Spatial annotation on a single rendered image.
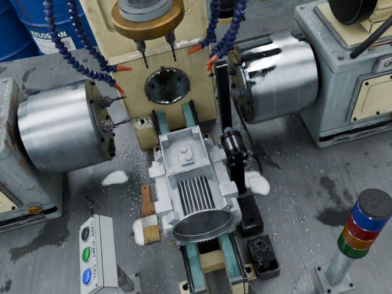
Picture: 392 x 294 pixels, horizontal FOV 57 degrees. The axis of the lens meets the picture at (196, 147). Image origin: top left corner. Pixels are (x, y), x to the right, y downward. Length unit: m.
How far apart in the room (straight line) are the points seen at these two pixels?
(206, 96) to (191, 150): 0.43
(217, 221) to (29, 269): 0.60
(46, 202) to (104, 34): 0.54
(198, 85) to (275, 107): 0.29
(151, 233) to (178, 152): 0.35
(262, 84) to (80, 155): 0.53
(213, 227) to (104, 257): 0.28
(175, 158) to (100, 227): 0.23
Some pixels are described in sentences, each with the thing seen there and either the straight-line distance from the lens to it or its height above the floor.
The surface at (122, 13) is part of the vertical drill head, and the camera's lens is 0.92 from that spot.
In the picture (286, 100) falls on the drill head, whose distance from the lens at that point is 1.05.
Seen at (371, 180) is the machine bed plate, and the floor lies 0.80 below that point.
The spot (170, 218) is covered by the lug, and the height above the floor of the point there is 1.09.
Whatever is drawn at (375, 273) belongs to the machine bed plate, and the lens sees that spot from 1.11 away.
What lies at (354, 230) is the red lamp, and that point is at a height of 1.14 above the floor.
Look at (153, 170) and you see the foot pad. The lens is 0.91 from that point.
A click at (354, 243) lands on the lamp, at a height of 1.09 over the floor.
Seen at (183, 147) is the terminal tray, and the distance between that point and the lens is 0.86.
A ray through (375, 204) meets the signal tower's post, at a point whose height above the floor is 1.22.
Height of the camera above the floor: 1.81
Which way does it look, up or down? 52 degrees down
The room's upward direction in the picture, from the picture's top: 12 degrees counter-clockwise
